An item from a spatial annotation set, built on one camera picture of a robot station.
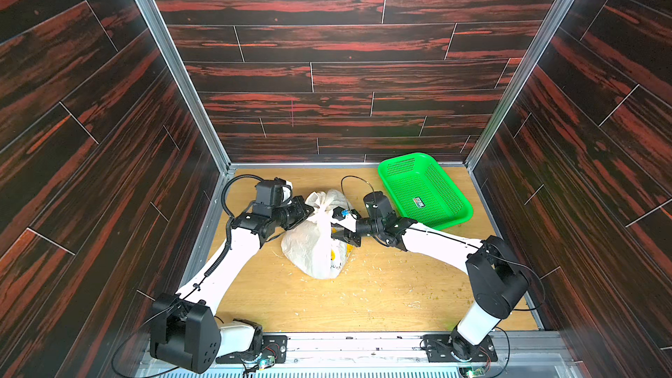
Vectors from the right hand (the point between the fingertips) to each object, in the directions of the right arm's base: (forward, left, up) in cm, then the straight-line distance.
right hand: (334, 223), depth 85 cm
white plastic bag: (-8, +8, -2) cm, 11 cm away
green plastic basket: (+24, -36, -12) cm, 45 cm away
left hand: (+1, +6, +7) cm, 9 cm away
